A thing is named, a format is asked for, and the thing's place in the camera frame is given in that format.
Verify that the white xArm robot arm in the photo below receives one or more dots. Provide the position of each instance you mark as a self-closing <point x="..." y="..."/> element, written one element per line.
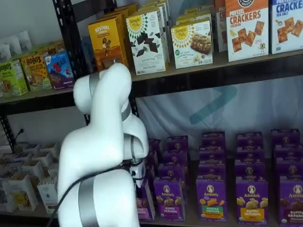
<point x="106" y="142"/>

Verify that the black wall plug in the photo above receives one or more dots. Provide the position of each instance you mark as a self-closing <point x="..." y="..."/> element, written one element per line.
<point x="20" y="132"/>

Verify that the white open snack box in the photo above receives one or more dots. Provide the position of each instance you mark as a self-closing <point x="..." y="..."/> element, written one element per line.
<point x="23" y="191"/>
<point x="45" y="158"/>
<point x="33" y="169"/>
<point x="48" y="194"/>
<point x="48" y="149"/>
<point x="7" y="196"/>

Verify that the yellow Bobo's box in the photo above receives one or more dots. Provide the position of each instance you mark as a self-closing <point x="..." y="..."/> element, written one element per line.
<point x="35" y="73"/>

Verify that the purple Annie's box yellow patch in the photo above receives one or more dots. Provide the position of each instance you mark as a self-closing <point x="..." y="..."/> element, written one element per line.
<point x="252" y="201"/>

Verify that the orange pretzel crackers cheddar box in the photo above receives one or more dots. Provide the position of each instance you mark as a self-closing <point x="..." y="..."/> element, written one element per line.
<point x="247" y="33"/>
<point x="220" y="26"/>

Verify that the orange Bobo's box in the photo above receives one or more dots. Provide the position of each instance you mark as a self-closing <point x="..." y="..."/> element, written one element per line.
<point x="53" y="49"/>

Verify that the white paper bag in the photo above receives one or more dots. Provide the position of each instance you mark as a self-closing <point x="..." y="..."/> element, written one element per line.
<point x="14" y="47"/>
<point x="24" y="40"/>
<point x="4" y="52"/>

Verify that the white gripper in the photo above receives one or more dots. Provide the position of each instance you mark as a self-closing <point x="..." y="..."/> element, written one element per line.
<point x="137" y="171"/>

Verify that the Simple Mills dark thins box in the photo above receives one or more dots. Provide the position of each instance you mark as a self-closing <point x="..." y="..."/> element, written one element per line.
<point x="158" y="2"/>
<point x="145" y="42"/>
<point x="163" y="14"/>

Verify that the green Bobo's box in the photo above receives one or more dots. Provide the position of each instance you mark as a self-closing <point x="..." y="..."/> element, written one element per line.
<point x="11" y="78"/>

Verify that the blue Zbar box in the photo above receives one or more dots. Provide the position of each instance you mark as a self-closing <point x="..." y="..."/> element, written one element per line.
<point x="60" y="71"/>

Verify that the purple Annie's box chocolate bunnies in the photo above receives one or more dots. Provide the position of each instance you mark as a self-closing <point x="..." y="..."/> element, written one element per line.
<point x="292" y="203"/>

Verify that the black metal shelf rack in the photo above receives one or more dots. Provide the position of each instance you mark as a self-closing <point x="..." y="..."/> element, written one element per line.
<point x="213" y="80"/>

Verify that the blue pretzel crackers box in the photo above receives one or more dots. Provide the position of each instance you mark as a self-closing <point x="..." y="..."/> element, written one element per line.
<point x="287" y="26"/>

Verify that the white sheet with teal logo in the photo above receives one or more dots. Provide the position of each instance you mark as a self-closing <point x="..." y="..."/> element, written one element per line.
<point x="260" y="106"/>

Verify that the yellow Revival box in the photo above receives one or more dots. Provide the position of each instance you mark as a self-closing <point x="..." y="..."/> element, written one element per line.
<point x="118" y="16"/>
<point x="126" y="8"/>
<point x="105" y="42"/>

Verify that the purple Annie's box pink patch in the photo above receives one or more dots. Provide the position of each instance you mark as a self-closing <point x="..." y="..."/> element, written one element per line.
<point x="145" y="205"/>

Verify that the Simple Mills bar box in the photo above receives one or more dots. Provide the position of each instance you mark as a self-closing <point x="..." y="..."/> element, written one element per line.
<point x="194" y="18"/>
<point x="191" y="45"/>
<point x="196" y="11"/>

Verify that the white small boxes group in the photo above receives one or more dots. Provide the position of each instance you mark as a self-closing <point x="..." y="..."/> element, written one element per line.
<point x="35" y="104"/>

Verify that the purple Annie's box green patch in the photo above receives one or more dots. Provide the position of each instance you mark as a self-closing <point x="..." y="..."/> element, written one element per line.
<point x="211" y="201"/>

